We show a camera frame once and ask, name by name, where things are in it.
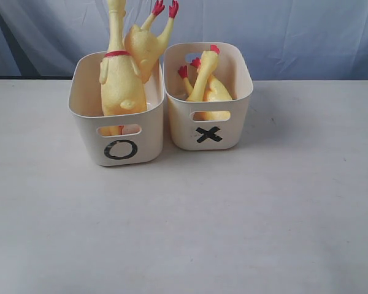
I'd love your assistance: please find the headless yellow rubber chicken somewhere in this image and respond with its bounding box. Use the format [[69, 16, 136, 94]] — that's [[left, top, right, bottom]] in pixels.
[[177, 65, 232, 121]]

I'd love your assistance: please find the whole yellow rubber chicken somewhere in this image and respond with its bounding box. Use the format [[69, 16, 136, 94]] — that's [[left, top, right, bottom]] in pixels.
[[98, 0, 148, 136]]

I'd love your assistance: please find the severed rubber chicken head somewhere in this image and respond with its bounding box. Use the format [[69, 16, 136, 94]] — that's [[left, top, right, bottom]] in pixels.
[[186, 44, 220, 102]]

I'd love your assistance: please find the large yellow rubber chicken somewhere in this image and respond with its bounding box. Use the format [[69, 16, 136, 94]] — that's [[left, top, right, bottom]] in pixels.
[[122, 0, 180, 135]]

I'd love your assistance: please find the cream bin marked X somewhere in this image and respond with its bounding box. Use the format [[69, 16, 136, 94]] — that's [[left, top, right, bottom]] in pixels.
[[163, 42, 253, 151]]

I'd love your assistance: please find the cream bin marked O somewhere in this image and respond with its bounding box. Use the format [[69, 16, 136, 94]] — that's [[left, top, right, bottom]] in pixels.
[[69, 52, 164, 167]]

